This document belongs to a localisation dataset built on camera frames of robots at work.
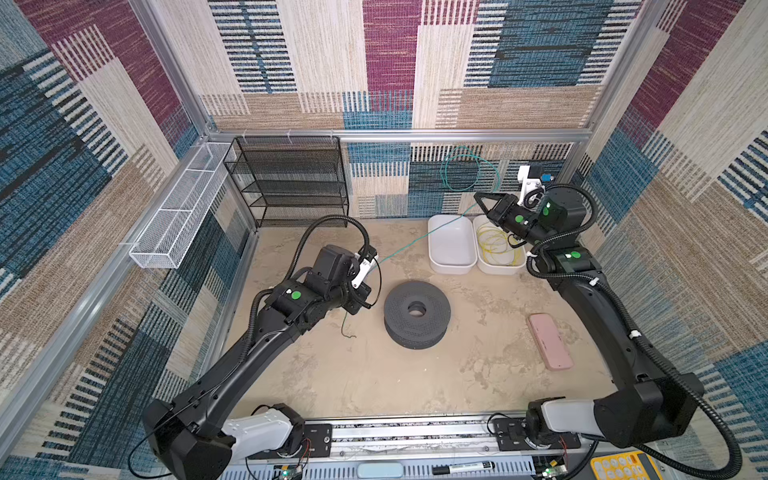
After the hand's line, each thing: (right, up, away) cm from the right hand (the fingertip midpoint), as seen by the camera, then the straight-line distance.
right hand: (475, 197), depth 69 cm
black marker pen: (-6, -61, 0) cm, 62 cm away
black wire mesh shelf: (-54, +13, +40) cm, 69 cm away
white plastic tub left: (+4, -12, +41) cm, 43 cm away
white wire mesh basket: (-72, -9, +2) cm, 73 cm away
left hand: (-27, -19, +5) cm, 33 cm away
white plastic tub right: (+13, -18, +32) cm, 38 cm away
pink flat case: (+26, -38, +18) cm, 50 cm away
